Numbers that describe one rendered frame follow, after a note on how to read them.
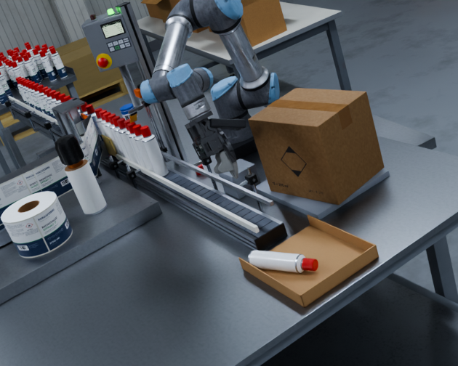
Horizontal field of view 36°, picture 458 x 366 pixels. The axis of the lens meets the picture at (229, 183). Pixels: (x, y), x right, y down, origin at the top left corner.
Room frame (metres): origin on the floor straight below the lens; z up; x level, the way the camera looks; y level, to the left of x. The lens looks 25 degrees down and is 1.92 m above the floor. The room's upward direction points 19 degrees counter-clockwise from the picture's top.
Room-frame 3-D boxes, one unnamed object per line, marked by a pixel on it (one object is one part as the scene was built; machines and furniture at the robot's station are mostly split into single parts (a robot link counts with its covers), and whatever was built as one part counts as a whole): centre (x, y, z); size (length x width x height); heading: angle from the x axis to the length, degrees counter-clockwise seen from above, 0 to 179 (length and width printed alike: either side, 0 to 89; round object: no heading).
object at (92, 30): (2.72, 0.24, 1.38); 0.17 x 0.10 x 0.19; 79
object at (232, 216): (2.30, 0.19, 0.90); 1.07 x 0.01 x 0.02; 24
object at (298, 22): (5.24, -0.32, 0.39); 2.20 x 0.80 x 0.78; 16
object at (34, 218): (2.28, 0.68, 0.95); 0.20 x 0.20 x 0.14
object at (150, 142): (2.50, 0.23, 0.98); 0.05 x 0.05 x 0.20
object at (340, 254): (1.67, -0.14, 0.85); 0.30 x 0.26 x 0.04; 24
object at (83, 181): (2.40, 0.49, 1.03); 0.09 x 0.09 x 0.30
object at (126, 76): (2.77, 0.25, 1.18); 0.04 x 0.04 x 0.21
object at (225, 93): (2.63, -0.11, 1.05); 0.13 x 0.12 x 0.14; 67
